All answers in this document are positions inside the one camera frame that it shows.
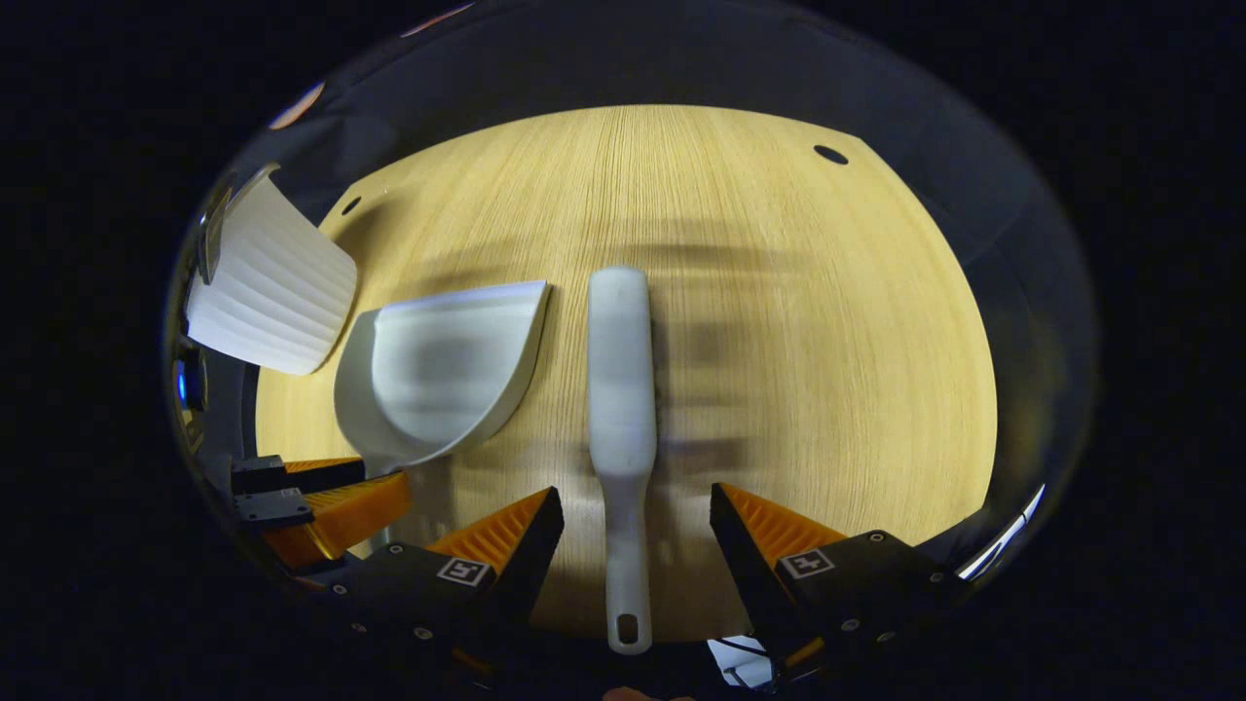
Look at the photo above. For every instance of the grey dustpan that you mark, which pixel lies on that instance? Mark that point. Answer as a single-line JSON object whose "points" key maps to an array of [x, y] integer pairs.
{"points": [[448, 370]]}

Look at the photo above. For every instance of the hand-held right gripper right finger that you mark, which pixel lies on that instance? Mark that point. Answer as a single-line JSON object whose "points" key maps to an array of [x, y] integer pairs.
{"points": [[745, 565]]}

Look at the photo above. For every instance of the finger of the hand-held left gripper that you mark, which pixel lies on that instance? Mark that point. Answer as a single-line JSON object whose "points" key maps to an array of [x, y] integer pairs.
{"points": [[350, 516], [258, 475]]}

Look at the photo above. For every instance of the white paper sheet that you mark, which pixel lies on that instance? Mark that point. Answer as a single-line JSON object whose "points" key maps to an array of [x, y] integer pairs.
{"points": [[740, 670]]}

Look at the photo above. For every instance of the silver metal clamp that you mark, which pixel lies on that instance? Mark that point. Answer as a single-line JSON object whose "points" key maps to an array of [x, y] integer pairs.
{"points": [[209, 239]]}

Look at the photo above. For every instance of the small grey broom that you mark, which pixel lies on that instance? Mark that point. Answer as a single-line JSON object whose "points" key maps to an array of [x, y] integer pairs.
{"points": [[621, 370]]}

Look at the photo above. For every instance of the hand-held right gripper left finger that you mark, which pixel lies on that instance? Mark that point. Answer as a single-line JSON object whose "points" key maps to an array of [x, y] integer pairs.
{"points": [[531, 565]]}

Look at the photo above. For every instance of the white ribbed garbage bin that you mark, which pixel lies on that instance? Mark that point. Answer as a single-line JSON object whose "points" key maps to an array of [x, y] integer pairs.
{"points": [[273, 292]]}

